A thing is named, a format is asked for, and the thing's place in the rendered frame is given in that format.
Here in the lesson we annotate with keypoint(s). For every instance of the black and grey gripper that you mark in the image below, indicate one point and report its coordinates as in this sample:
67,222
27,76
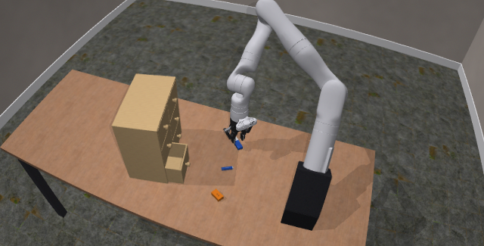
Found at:
234,132

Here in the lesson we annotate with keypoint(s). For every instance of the tan wooden chest of drawers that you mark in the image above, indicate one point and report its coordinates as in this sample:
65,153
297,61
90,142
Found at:
136,123

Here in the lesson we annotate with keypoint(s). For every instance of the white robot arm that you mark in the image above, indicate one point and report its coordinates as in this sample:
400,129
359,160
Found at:
333,92

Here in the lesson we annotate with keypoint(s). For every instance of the orange nine-volt battery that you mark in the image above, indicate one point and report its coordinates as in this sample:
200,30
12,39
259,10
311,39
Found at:
217,195

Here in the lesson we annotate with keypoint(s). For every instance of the blue and white eraser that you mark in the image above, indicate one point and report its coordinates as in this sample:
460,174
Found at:
238,144

